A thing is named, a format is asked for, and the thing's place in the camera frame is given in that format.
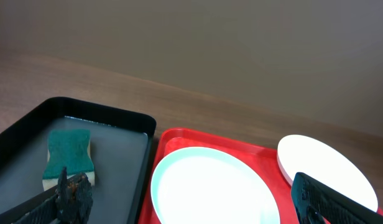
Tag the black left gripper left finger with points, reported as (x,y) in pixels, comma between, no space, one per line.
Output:
(69,202)

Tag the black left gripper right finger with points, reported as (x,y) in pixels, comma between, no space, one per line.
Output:
(315,202)

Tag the green and yellow sponge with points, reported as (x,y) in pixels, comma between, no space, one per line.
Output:
(69,148)

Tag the black water tray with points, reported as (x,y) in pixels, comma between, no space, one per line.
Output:
(120,150)

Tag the white plate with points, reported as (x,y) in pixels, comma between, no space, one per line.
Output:
(297,153)

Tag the light blue plate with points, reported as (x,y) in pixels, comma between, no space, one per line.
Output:
(205,185)

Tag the red plastic tray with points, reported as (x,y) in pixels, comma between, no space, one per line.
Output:
(262,160)

